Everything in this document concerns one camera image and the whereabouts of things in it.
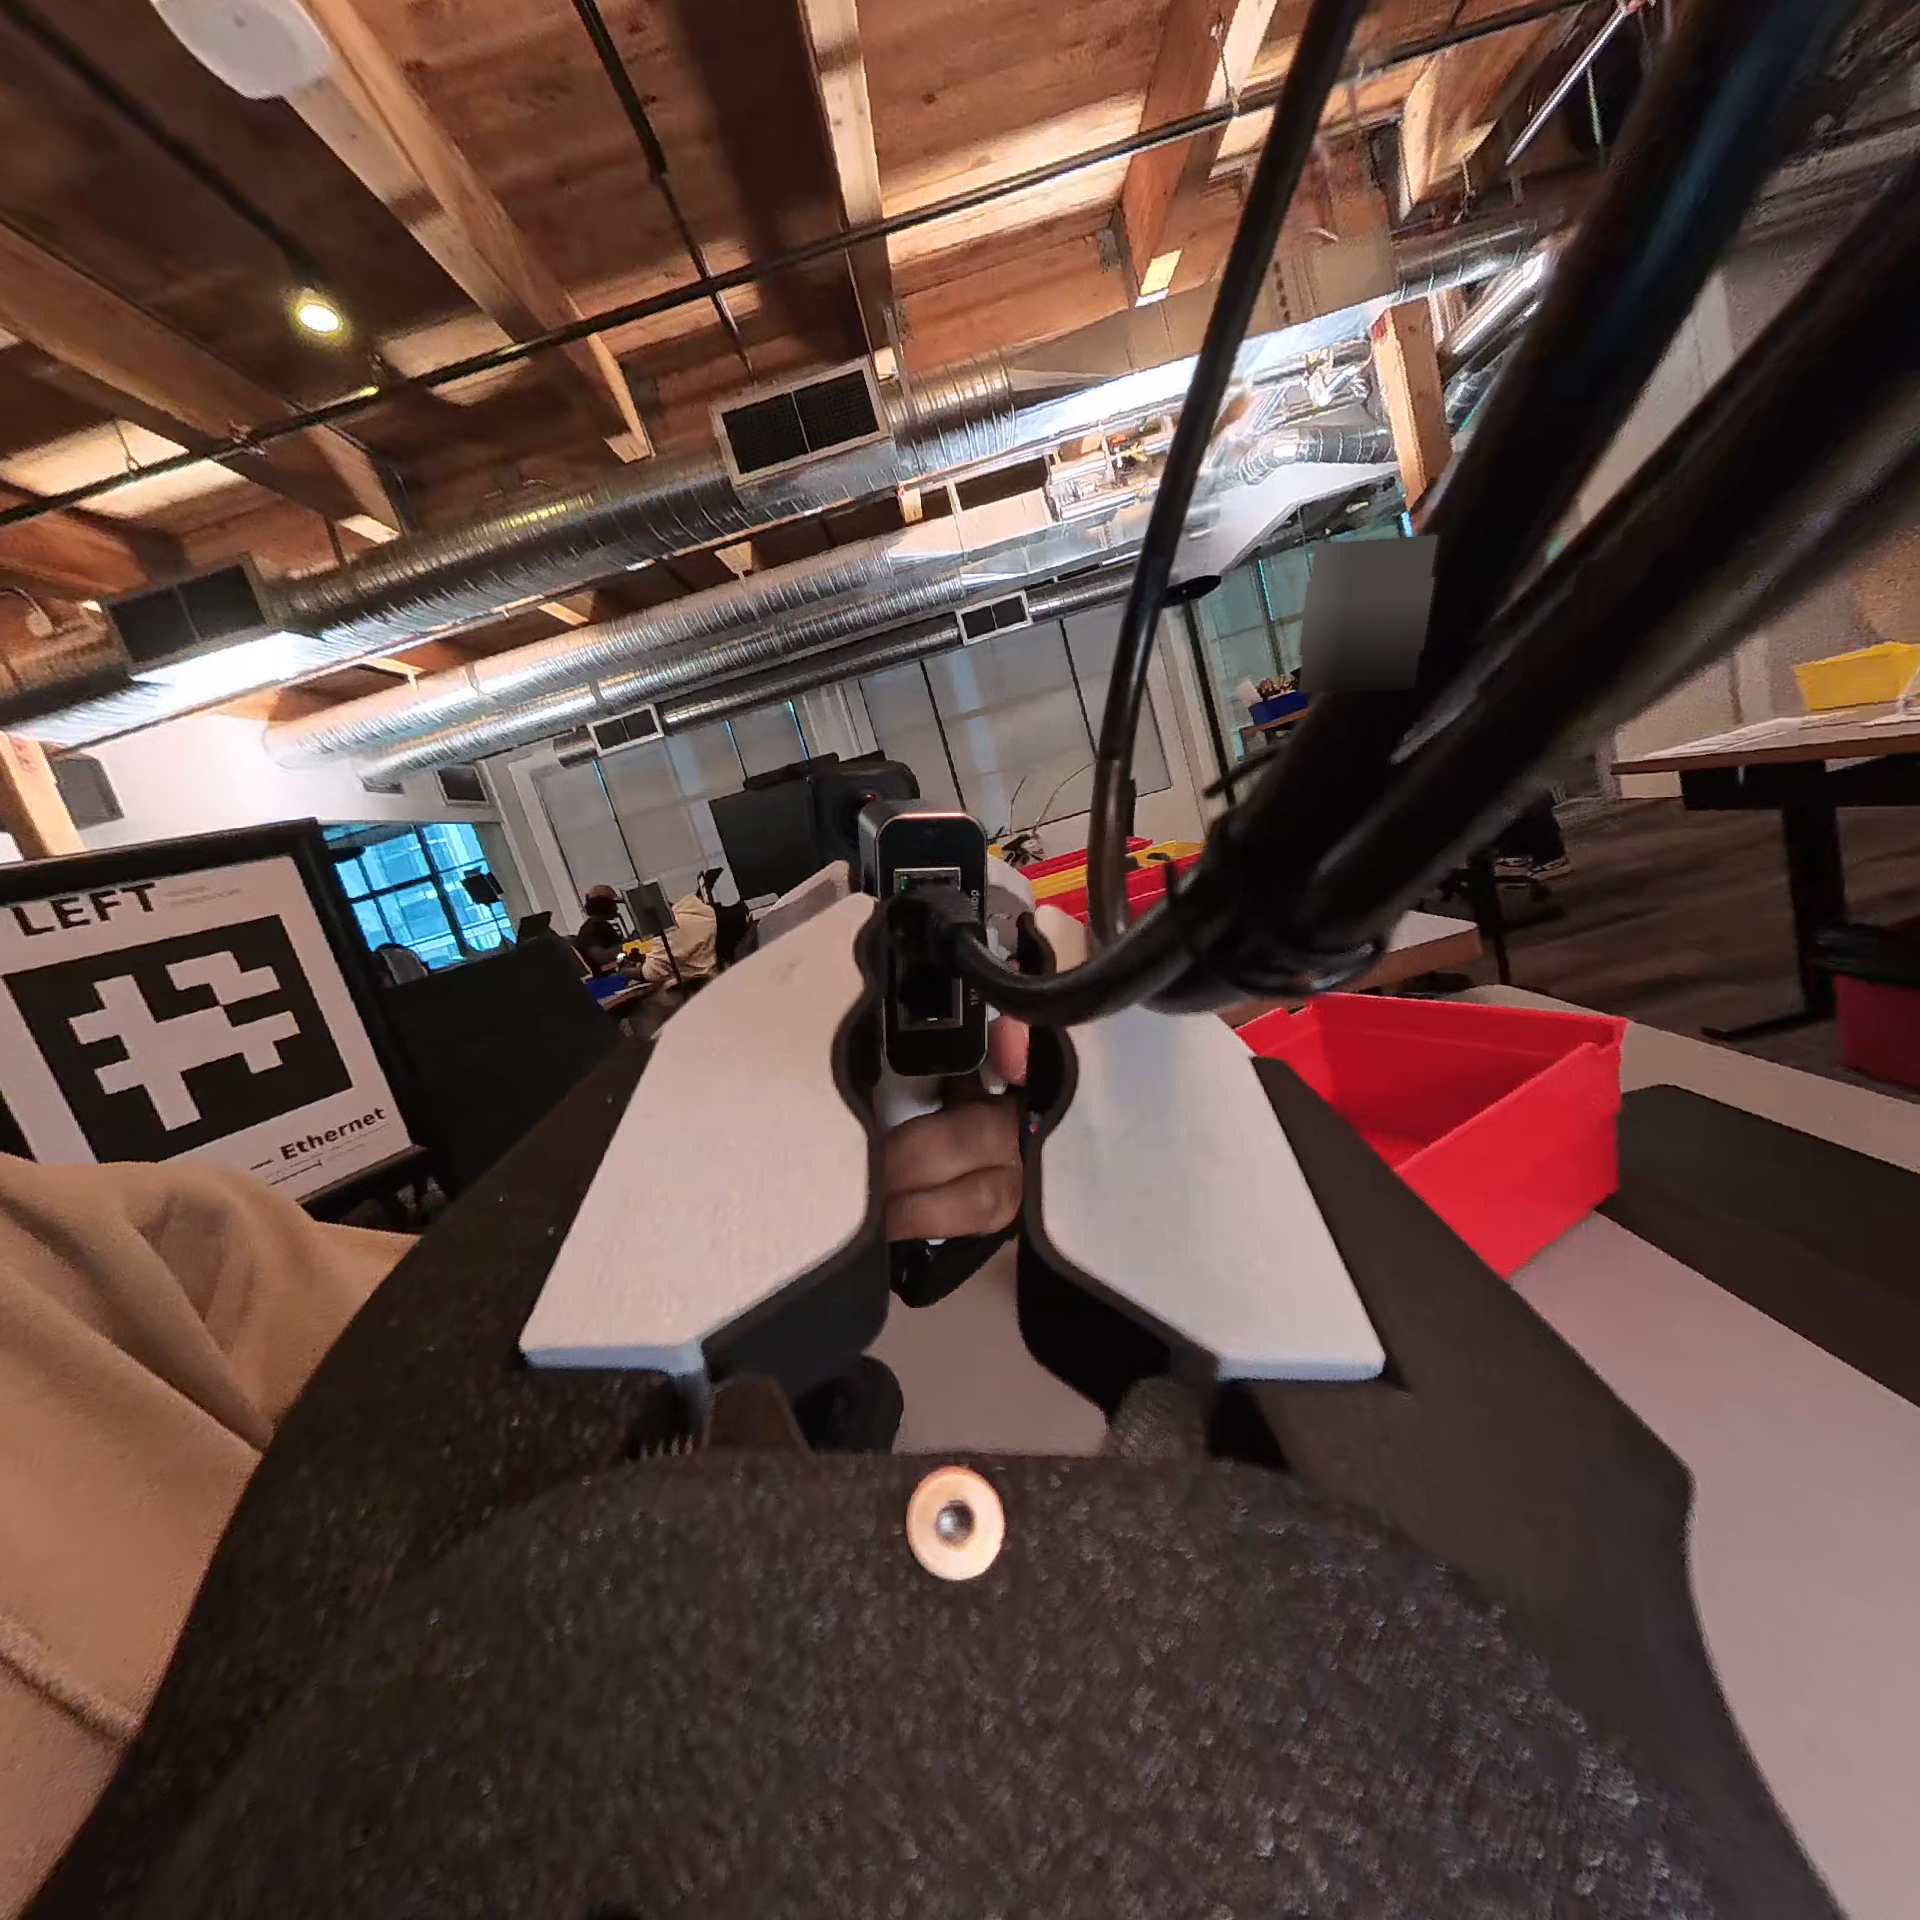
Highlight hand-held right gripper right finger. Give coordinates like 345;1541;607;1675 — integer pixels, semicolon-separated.
1017;905;1389;1390

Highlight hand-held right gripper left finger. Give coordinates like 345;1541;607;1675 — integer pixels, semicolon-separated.
521;893;896;1390

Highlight dark grey ethernet adapter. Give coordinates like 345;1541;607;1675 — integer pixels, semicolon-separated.
857;801;992;1078

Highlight red plastic bin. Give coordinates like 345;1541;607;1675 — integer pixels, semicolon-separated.
1239;998;1631;1279

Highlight black ethernet cable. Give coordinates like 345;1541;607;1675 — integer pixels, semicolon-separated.
888;0;1920;1028

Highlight person's left forearm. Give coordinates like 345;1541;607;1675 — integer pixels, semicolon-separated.
0;1154;423;1916

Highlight person's left hand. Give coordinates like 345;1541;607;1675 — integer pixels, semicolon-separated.
888;1019;1041;1250

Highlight black monitor screen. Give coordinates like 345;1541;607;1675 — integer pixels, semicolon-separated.
706;781;841;904

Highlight red storage bin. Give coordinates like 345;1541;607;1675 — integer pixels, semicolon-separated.
1017;843;1203;921
1832;972;1920;1095

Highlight ceiling air vent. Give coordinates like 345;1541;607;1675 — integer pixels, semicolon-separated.
104;561;279;666
712;363;896;482

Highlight black framed marker sign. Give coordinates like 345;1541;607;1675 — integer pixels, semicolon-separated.
0;813;423;1206

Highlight black tape strip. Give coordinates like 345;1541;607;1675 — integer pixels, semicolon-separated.
1621;1085;1920;1410

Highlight wooden top table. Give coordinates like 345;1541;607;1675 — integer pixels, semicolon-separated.
1616;716;1920;1044

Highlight yellow storage bin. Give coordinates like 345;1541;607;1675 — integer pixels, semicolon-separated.
1792;645;1920;716

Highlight white ceiling speaker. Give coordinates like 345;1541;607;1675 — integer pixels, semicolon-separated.
148;0;337;96

